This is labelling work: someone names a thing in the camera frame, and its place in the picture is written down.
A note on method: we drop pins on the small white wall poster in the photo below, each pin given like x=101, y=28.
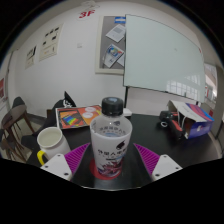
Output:
x=31, y=56

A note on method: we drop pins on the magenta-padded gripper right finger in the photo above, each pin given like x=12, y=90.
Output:
x=165, y=166

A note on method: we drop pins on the flat colourful printed box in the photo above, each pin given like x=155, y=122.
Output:
x=75, y=117

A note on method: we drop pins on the brown wooden chair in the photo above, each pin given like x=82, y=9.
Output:
x=15, y=113

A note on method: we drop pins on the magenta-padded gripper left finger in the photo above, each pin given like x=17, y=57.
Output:
x=58, y=166

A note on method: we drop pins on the small white box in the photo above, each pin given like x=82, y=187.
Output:
x=127, y=112

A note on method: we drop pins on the small black flag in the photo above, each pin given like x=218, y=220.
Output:
x=66, y=101

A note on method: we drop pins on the white-labelled drink bottle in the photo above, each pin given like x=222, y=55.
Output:
x=111, y=140

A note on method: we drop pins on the large whiteboard on stand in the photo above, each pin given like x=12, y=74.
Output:
x=160, y=53

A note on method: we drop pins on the black and red tool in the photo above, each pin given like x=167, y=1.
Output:
x=173, y=125

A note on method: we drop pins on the large white wall poster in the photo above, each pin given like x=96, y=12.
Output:
x=51, y=41

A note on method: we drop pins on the red wall floor sign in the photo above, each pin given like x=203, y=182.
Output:
x=87, y=14

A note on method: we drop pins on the blue cardboard box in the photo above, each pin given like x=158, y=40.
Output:
x=196, y=121

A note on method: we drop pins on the grey pinboard with papers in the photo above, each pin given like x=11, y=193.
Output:
x=111, y=50

